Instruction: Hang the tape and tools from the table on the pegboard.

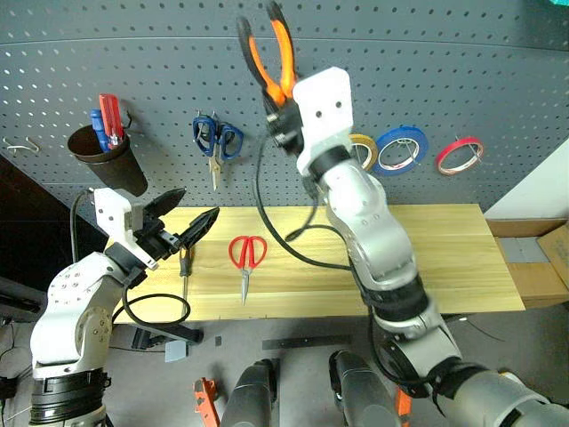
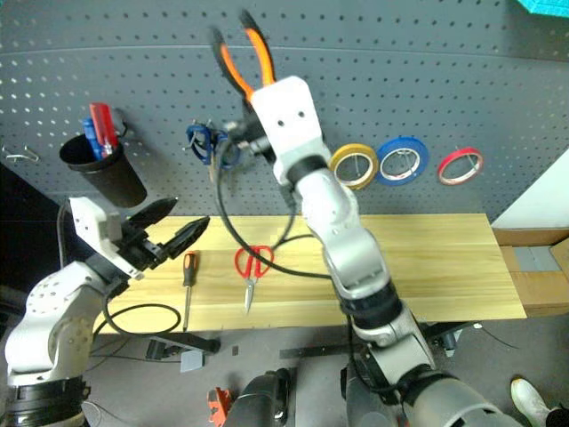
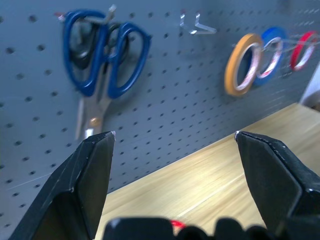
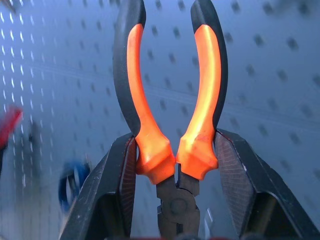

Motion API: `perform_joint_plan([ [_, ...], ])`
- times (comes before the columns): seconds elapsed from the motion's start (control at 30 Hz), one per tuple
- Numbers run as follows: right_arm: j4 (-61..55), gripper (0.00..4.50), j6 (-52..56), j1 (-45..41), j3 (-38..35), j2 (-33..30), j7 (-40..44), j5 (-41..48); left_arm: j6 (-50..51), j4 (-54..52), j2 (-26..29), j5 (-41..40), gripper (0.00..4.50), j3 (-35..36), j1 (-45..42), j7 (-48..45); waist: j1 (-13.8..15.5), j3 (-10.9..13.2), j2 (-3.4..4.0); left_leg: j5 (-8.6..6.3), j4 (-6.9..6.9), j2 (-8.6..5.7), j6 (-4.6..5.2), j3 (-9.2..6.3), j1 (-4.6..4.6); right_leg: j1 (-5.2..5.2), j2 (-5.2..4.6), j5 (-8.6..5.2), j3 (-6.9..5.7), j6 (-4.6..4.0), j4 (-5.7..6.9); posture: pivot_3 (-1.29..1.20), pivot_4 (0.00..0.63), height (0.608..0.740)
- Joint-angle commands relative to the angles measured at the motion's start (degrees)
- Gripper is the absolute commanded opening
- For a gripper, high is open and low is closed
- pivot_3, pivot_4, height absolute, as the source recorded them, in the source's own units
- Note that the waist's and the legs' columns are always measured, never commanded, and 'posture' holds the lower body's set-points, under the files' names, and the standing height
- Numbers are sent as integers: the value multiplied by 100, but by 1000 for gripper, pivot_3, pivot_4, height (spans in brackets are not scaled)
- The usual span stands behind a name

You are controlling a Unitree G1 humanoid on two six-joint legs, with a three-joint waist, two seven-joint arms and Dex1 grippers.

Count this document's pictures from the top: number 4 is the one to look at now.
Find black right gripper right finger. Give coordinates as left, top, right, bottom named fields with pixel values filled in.
left=214, top=128, right=320, bottom=240

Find red tool handle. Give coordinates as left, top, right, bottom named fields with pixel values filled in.
left=0, top=106, right=24, bottom=151

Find orange and black pliers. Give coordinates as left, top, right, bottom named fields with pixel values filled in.
left=112, top=0, right=229, bottom=240

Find grey metal pegboard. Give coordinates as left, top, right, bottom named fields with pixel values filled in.
left=0, top=0, right=320, bottom=240

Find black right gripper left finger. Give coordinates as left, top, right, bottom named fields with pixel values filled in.
left=58, top=132, right=138, bottom=240

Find blue tape roll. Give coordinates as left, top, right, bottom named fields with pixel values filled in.
left=57, top=161, right=91, bottom=211

